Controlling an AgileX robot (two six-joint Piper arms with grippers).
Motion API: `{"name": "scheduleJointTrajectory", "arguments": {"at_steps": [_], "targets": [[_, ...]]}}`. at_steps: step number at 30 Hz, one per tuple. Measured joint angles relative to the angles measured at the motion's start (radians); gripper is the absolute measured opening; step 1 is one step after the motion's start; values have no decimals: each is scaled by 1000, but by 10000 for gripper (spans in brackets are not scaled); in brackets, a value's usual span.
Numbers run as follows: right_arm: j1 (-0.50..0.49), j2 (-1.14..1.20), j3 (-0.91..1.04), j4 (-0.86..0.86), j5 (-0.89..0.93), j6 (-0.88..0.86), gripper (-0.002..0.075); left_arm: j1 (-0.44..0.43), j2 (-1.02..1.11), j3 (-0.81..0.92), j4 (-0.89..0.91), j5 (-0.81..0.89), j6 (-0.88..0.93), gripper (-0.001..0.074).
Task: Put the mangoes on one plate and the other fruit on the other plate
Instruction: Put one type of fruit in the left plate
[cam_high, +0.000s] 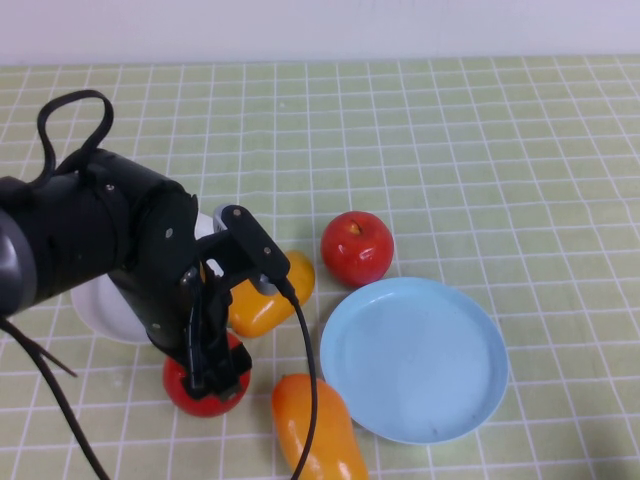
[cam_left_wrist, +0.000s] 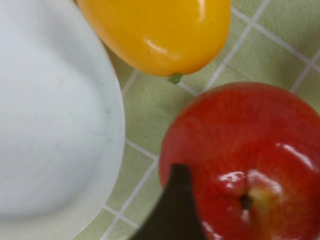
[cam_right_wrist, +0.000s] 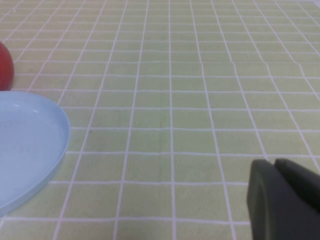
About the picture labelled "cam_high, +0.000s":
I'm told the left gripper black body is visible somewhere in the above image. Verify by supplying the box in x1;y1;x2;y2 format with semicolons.
112;167;201;359

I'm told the black zip tie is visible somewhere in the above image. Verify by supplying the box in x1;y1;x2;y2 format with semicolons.
27;342;80;378

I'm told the yellow toy mango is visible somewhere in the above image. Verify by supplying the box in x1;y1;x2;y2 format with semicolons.
227;249;317;339

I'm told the white round plate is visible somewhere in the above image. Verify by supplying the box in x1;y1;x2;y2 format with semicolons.
69;210;221;345

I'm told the orange toy mango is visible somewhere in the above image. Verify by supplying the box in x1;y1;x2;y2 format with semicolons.
271;373;370;480

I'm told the left wrist camera black cable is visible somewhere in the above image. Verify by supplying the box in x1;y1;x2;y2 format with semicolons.
0;279;320;480

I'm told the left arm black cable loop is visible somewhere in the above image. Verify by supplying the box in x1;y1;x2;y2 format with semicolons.
37;89;115;186

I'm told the light blue round plate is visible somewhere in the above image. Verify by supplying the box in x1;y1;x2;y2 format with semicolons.
319;277;510;446

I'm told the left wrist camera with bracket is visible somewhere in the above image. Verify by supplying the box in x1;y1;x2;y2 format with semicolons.
197;203;292;297

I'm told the red apple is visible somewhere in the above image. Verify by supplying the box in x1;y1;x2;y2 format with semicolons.
320;210;395;288
162;329;253;419

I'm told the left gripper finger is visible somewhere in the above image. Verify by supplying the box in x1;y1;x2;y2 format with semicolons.
185;282;214;401
212;282;253;401

